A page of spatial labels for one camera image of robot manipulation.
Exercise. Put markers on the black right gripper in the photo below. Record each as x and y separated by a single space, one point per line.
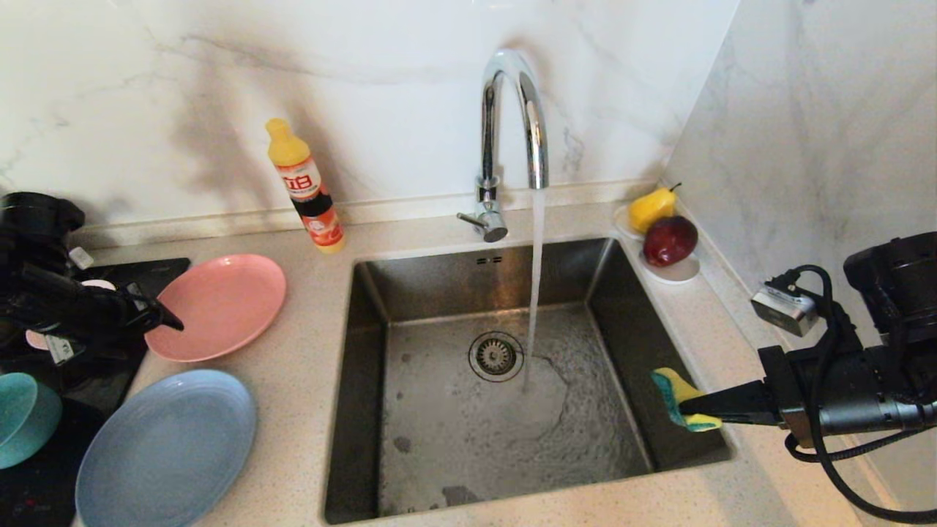
849 395

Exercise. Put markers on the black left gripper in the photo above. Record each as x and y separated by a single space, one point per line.
58 307

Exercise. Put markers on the yellow sponge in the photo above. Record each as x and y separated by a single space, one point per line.
670 391

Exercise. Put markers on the light pink bowl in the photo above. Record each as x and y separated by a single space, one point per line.
35 340

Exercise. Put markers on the teal bowl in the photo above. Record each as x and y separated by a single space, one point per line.
25 417

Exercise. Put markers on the yellow-capped orange dish soap bottle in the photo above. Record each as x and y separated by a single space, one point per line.
304 183

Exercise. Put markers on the chrome gooseneck faucet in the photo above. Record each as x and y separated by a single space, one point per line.
489 132

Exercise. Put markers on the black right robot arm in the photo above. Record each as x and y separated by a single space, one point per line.
897 285

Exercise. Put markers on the stainless steel sink basin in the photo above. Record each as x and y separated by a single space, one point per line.
454 454

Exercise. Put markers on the black induction cooktop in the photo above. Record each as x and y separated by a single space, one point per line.
157 274

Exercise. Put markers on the salmon pink plate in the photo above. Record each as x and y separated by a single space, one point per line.
219 307

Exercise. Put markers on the blue plate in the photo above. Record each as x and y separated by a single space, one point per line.
168 454

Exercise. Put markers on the small white dish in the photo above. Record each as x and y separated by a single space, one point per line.
681 274
621 222

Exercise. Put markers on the dark red apple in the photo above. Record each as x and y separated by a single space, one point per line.
668 240

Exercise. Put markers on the yellow pear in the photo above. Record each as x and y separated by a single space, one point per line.
649 209

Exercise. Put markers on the round metal drain strainer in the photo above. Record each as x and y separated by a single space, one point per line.
495 356

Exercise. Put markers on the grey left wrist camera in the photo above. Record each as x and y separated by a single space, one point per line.
82 258

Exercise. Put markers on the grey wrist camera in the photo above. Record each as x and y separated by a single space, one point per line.
82 258
785 311

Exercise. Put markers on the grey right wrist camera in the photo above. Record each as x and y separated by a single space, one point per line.
785 311

